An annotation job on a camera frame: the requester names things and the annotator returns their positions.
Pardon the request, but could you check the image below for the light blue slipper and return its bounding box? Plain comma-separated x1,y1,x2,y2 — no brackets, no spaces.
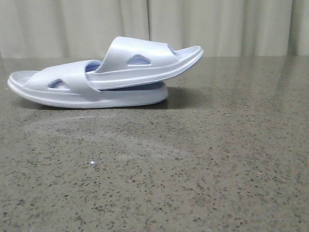
8,60,168,108
86,36,203,90

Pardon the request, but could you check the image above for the beige pleated curtain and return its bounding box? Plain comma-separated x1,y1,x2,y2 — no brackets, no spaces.
0,0,309,58

